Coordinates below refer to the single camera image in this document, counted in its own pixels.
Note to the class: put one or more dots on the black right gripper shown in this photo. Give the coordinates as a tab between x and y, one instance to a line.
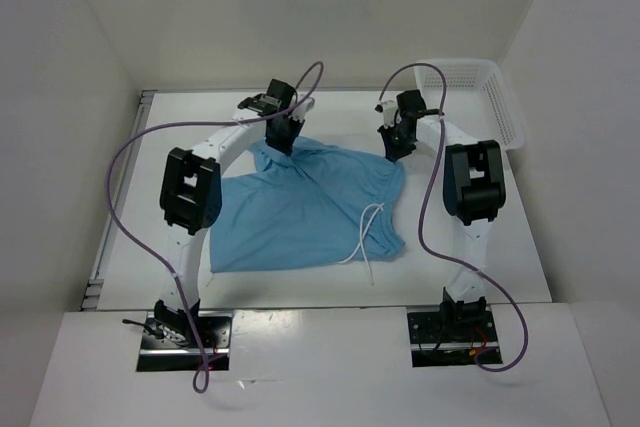
393	153

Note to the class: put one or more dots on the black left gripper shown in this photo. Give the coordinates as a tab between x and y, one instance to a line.
285	146

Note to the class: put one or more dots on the white shorts drawstring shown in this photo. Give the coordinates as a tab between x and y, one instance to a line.
367	218

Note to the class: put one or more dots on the light blue mesh shorts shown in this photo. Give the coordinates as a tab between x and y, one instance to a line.
303	210

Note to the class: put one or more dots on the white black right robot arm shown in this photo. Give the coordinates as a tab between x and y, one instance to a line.
473	193

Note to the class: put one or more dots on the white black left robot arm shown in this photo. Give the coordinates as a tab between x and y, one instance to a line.
191	193

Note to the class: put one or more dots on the white plastic mesh basket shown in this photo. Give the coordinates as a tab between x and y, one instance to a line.
475	98

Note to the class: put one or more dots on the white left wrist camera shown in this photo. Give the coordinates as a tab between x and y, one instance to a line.
300	112

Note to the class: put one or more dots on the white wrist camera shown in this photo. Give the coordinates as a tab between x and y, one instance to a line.
389	110
300	112

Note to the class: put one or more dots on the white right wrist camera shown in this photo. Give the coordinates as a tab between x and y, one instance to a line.
389	110

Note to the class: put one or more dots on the aluminium table edge rail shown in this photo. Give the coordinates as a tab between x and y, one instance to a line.
118	186

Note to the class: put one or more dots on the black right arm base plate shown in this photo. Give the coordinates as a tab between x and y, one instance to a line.
433	345

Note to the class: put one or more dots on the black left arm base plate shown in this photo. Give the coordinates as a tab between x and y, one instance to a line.
161	350

